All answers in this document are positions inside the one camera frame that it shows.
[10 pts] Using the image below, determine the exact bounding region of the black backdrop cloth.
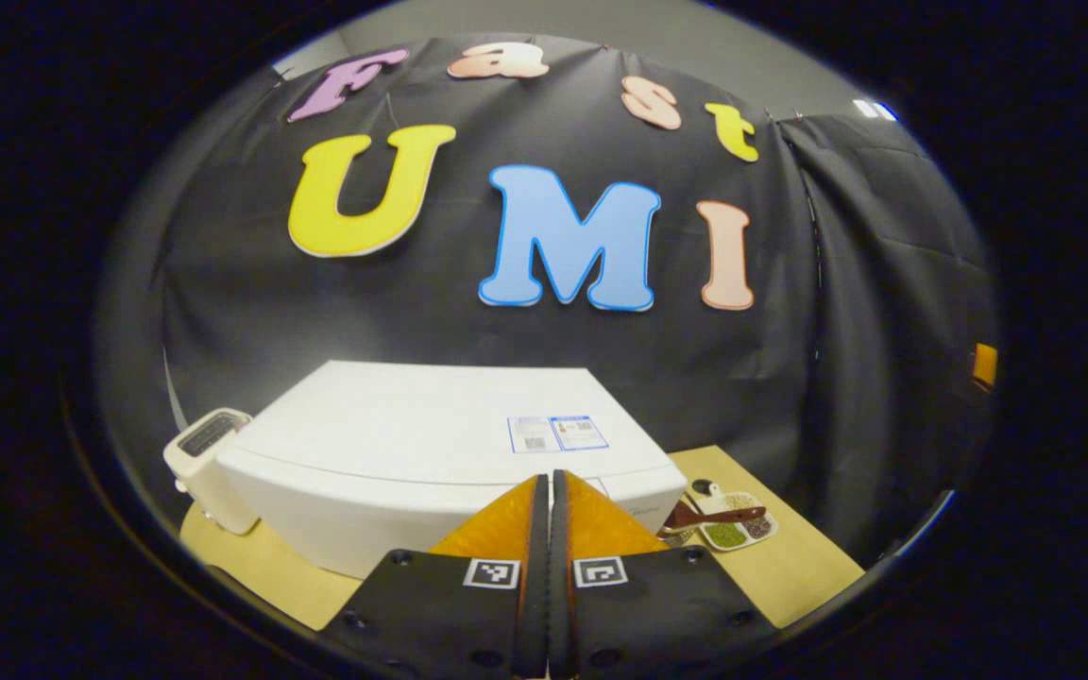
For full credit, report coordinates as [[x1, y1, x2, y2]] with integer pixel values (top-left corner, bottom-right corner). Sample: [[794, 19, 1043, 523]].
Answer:
[[95, 33, 1003, 568]]

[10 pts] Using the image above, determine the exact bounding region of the white divided dish with beans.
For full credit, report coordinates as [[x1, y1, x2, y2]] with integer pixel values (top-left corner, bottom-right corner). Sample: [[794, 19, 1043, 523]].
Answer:
[[684, 480, 780, 554]]

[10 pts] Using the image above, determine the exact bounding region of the white microwave oven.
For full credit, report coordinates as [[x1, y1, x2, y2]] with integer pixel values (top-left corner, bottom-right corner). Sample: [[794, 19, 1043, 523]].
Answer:
[[215, 359, 689, 580]]

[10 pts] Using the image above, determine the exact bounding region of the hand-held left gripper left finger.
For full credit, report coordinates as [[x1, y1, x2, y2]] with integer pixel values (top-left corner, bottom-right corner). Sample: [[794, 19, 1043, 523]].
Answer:
[[322, 472, 550, 680]]

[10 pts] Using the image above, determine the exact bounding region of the brown wooden spoon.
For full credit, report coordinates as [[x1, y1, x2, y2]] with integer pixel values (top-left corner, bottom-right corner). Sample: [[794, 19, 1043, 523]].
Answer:
[[660, 499, 769, 534]]

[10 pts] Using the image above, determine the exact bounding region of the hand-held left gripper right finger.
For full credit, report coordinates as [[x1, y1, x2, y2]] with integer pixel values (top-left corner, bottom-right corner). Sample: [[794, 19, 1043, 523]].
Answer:
[[551, 469, 783, 680]]

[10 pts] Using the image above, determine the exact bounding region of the white toaster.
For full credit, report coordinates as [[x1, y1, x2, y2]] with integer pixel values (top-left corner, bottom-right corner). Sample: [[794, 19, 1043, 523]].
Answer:
[[162, 407, 263, 537]]

